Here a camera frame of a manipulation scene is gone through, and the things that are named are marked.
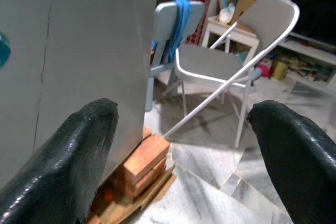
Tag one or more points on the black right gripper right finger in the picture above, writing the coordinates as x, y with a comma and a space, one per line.
302, 169

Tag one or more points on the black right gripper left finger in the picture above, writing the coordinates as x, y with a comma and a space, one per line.
57, 171

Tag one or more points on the grey fridge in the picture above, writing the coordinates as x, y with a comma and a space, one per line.
92, 37

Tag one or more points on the wooden block stack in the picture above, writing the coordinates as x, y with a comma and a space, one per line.
147, 153

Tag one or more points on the yellow container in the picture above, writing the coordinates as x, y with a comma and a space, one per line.
279, 69

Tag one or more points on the light blue bottle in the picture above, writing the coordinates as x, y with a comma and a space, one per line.
257, 74

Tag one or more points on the pink ball toy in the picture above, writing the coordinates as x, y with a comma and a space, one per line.
263, 70

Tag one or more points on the white TV stand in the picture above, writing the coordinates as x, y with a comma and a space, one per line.
309, 51

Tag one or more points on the teal round sticker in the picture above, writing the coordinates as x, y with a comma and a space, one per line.
4, 49

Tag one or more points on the grey white folding chair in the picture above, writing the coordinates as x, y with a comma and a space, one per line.
207, 61

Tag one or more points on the white side table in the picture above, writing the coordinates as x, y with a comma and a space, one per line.
244, 36

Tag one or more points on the black television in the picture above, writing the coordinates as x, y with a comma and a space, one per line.
317, 3

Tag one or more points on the white plastic bag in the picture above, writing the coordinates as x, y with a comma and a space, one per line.
225, 14

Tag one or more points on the brown cardboard box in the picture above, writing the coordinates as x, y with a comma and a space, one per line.
242, 5

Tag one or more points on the light blue wooden chair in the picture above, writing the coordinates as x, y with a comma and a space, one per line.
164, 16

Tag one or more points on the bright blue cloth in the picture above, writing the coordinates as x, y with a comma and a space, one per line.
182, 22

